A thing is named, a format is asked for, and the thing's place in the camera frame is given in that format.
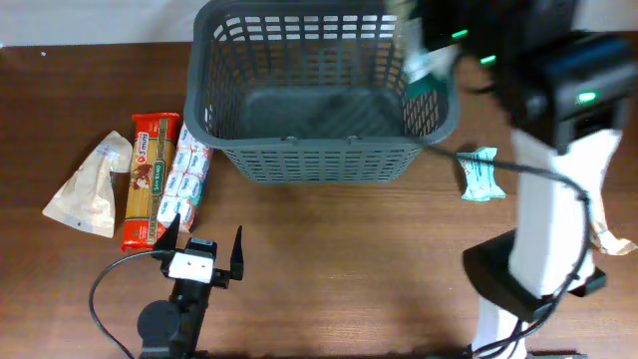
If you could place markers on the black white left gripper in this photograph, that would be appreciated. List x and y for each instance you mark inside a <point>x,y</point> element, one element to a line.
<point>222,277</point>

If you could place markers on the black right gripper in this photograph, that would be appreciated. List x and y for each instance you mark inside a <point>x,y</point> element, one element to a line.
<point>428,10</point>

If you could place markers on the green coffee snack bag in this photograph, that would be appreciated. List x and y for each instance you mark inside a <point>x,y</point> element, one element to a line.
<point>423,37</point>

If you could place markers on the light blue tissue pack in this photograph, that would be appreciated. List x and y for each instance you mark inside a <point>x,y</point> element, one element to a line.
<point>479,174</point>

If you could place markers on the beige brown pouch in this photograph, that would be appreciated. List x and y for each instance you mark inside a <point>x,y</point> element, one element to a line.
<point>603,237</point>

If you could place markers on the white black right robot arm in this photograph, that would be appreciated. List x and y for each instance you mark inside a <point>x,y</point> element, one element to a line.
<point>568,93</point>

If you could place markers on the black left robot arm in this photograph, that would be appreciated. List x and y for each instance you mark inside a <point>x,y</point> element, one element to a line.
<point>171,328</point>

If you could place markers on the Kleenex tissue multipack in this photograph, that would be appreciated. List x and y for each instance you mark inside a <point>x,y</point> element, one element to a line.
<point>184,184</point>

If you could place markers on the San Remo spaghetti packet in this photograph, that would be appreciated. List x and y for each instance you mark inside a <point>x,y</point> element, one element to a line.
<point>153,153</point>

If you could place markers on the beige pouch on left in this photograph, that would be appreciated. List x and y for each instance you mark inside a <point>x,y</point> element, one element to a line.
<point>86,201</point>

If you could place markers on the grey plastic basket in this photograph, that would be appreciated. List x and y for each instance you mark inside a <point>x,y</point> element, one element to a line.
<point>309,91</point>

